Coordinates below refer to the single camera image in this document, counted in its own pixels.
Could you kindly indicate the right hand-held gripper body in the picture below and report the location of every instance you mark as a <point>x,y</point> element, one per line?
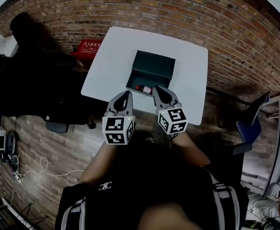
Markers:
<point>174,120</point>

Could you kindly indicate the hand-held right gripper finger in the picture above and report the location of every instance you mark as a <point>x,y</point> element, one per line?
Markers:
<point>158,97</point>
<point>172,98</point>

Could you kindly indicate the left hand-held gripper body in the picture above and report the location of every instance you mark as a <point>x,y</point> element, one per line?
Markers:
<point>114,128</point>

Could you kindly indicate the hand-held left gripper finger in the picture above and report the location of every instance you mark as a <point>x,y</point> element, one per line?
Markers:
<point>129,106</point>
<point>113,103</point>

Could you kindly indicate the red drink bottle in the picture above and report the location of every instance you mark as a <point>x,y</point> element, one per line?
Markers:
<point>144,89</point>

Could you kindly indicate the dark green box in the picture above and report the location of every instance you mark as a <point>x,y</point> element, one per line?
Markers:
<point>152,66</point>

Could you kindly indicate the person's left forearm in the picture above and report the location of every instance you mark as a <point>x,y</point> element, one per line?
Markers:
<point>99,162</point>

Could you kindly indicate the person's right forearm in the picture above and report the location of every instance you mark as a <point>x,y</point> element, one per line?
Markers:
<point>190,150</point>

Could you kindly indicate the red plastic crate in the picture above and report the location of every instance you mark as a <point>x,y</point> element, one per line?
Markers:
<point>87,48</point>

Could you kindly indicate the person's black shirt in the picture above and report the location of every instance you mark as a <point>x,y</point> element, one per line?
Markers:
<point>154,176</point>

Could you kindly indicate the blue office chair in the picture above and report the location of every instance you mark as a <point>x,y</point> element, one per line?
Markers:
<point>249,128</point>

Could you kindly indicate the person's chin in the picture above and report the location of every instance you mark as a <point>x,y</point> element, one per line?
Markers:
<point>164,217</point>

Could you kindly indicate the grey desk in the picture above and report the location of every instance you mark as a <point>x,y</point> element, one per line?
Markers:
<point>279,140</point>

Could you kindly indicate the white power strip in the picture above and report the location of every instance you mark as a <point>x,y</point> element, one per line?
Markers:
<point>17,177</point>

